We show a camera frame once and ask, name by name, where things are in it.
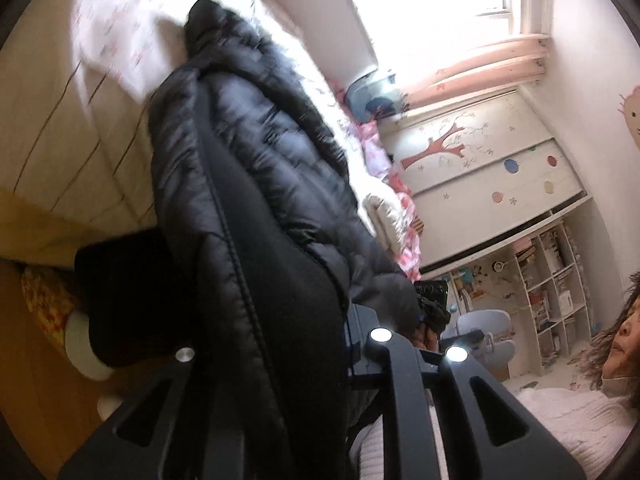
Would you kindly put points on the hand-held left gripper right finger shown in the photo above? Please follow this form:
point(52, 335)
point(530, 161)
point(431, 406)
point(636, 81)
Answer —
point(360, 360)

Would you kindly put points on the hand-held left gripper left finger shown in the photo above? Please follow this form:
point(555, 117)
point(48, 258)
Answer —
point(170, 380)

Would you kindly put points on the black puffer jacket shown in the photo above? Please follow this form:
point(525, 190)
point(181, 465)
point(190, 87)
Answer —
point(260, 160)

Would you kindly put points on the person's right hand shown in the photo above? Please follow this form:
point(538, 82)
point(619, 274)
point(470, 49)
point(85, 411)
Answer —
point(427, 340)

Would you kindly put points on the pink blanket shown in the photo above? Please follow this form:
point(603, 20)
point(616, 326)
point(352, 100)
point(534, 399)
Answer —
point(405, 250)

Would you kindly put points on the cluttered desk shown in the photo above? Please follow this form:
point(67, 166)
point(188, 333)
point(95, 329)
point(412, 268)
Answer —
point(480, 280)

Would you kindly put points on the grey desk chair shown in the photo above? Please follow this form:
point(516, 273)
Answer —
point(480, 322)

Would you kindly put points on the person's white sock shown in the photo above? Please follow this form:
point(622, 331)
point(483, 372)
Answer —
point(109, 407)
point(80, 350)

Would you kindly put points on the white bookshelf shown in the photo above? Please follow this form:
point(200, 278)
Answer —
point(550, 285)

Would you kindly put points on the yellow floral slipper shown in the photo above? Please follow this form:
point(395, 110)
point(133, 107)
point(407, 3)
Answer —
point(45, 305)

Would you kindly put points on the wardrobe with tree decoration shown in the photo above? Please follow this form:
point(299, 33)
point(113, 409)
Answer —
point(500, 160)

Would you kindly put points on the person's head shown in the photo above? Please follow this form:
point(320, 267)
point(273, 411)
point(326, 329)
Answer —
point(625, 335)

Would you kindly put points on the blue cartoon print curtain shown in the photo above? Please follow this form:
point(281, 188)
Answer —
point(375, 100)

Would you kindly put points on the pink star curtain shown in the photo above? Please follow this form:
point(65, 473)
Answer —
point(475, 72)

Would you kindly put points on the window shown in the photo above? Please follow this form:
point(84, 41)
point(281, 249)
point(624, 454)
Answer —
point(425, 10)

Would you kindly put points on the cartoon cat wall sticker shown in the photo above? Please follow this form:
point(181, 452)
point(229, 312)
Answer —
point(631, 115)

